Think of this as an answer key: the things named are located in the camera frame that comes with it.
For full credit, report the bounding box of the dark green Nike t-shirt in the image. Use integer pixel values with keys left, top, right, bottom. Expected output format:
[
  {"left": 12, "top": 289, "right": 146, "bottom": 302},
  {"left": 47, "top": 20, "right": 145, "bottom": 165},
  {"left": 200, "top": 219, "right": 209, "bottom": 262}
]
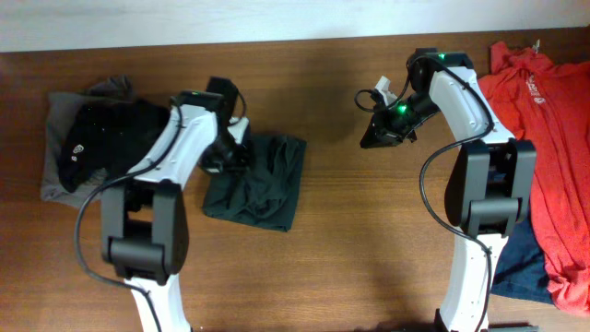
[{"left": 202, "top": 135, "right": 307, "bottom": 232}]

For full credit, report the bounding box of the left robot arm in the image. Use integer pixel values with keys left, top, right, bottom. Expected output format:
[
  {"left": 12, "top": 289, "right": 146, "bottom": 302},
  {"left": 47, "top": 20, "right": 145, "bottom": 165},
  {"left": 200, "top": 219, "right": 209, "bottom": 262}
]
[{"left": 100, "top": 77, "right": 250, "bottom": 331}]

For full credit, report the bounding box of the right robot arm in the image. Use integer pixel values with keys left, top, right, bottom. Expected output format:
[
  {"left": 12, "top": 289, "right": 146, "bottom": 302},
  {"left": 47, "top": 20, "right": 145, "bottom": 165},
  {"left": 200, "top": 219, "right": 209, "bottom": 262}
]
[{"left": 360, "top": 48, "right": 537, "bottom": 332}]

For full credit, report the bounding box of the black folded garment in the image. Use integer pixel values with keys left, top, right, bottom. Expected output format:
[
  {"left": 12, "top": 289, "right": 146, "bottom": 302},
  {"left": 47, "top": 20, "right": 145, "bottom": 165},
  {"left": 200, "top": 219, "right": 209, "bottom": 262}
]
[{"left": 57, "top": 99, "right": 171, "bottom": 193}]

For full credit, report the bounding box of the grey folded garment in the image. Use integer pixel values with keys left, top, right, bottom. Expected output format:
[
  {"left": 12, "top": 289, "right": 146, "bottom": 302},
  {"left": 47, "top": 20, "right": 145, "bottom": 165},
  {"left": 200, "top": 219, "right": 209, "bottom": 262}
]
[{"left": 40, "top": 75, "right": 136, "bottom": 208}]

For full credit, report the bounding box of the red garment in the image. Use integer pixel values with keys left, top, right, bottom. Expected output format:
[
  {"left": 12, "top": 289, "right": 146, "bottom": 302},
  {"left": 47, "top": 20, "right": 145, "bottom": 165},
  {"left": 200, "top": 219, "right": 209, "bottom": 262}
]
[{"left": 478, "top": 41, "right": 589, "bottom": 317}]

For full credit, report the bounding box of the blue garment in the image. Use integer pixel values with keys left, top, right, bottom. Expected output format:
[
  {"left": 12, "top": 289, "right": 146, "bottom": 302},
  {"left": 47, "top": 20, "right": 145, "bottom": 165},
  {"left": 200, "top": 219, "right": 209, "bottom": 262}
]
[{"left": 490, "top": 217, "right": 553, "bottom": 304}]

